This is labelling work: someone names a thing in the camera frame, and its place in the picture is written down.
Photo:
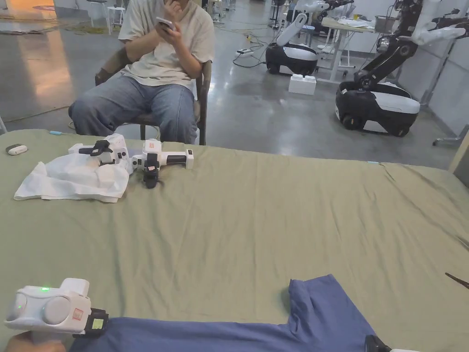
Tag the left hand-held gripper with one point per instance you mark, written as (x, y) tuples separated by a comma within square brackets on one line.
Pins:
[(55, 306)]

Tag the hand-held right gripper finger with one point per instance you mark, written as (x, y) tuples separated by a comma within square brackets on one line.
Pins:
[(374, 344)]

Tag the dark blue shirt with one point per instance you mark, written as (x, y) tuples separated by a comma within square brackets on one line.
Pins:
[(234, 335)]

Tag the person's left hand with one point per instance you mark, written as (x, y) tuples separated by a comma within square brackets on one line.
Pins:
[(33, 344)]

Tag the white crumpled cloth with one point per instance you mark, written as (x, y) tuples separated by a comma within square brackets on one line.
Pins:
[(69, 179)]

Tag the bed with pale green sheet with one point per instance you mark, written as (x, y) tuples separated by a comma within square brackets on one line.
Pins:
[(256, 220)]

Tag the spare hand-held gripper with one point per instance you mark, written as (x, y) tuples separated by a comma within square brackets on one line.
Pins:
[(161, 158), (110, 150)]

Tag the small white grey case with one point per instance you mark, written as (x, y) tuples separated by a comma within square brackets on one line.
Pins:
[(16, 149)]

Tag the black and white wheeled robot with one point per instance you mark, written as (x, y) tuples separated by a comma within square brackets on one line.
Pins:
[(293, 57), (381, 102)]

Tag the white foam box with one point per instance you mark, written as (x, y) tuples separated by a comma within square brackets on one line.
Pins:
[(302, 84)]

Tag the white power strip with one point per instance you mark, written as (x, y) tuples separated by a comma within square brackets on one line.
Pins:
[(244, 51)]

